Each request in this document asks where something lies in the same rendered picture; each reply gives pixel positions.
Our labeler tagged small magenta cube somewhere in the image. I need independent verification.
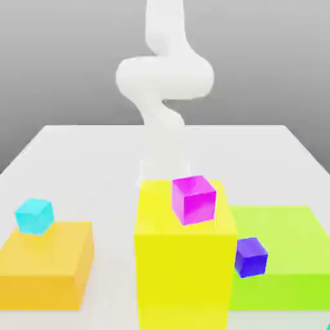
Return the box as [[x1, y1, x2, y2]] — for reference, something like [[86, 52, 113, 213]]
[[171, 175, 217, 227]]

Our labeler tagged small blue cube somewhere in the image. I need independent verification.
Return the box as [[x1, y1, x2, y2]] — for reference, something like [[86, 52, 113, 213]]
[[234, 237, 269, 279]]

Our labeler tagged small cyan cube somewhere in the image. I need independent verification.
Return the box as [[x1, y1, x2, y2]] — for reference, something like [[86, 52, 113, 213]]
[[14, 198, 55, 237]]

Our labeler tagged large yellow box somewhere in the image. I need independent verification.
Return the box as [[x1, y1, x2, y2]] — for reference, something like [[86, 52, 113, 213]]
[[133, 179, 238, 330]]

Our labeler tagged large lime green box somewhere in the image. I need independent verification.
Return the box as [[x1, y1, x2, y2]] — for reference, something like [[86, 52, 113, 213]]
[[228, 205, 330, 312]]

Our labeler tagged large orange box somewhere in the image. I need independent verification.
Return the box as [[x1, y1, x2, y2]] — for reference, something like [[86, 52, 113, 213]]
[[0, 221, 95, 311]]

